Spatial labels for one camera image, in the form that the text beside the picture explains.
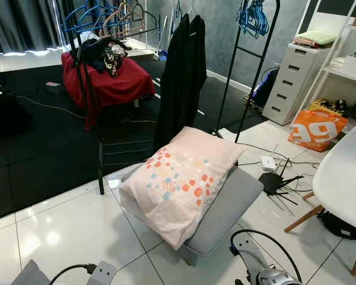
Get small grey floor box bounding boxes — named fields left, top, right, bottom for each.
left=45, top=82, right=62, bottom=95

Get dark grey curtain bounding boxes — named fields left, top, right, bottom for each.
left=0, top=0, right=68, bottom=55

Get green folded cloth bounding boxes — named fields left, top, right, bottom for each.
left=295, top=30, right=339, bottom=47

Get black router with antennas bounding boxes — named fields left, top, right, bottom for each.
left=258, top=159, right=305, bottom=206

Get white drawer unit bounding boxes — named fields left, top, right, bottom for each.
left=262, top=43, right=333, bottom=126

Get white shell chair wooden legs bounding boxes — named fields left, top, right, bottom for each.
left=284, top=116, right=356, bottom=277

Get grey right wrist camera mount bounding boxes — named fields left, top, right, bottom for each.
left=232, top=230, right=269, bottom=277

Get pink floral pillow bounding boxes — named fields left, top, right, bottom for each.
left=118, top=126, right=247, bottom=251

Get black metal clothes rack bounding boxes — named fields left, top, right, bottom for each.
left=76, top=0, right=281, bottom=197

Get pink folded cloth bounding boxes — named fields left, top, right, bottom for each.
left=293, top=37, right=322, bottom=49

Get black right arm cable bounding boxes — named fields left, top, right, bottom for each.
left=228, top=228, right=304, bottom=283

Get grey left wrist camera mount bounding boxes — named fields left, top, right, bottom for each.
left=88, top=261, right=117, bottom=285

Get white ladder shelf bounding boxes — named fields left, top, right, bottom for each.
left=301, top=0, right=356, bottom=115

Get black round floor bag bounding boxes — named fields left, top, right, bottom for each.
left=317, top=210, right=356, bottom=240

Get black backpack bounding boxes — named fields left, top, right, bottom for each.
left=252, top=66, right=280, bottom=109

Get orange printed bag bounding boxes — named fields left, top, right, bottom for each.
left=287, top=107, right=349, bottom=153

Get grey upholstered ottoman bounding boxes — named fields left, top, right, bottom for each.
left=122, top=163, right=265, bottom=266

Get dark clothes pile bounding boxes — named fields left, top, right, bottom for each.
left=76, top=37, right=132, bottom=78

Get red cloth covered seat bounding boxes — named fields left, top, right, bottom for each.
left=61, top=50, right=157, bottom=129

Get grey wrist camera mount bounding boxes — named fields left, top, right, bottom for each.
left=232, top=230, right=269, bottom=277
left=88, top=261, right=117, bottom=285

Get black hanging garment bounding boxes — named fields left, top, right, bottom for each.
left=154, top=13, right=208, bottom=150

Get yellow black bag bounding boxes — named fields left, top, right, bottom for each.
left=308, top=98, right=347, bottom=117

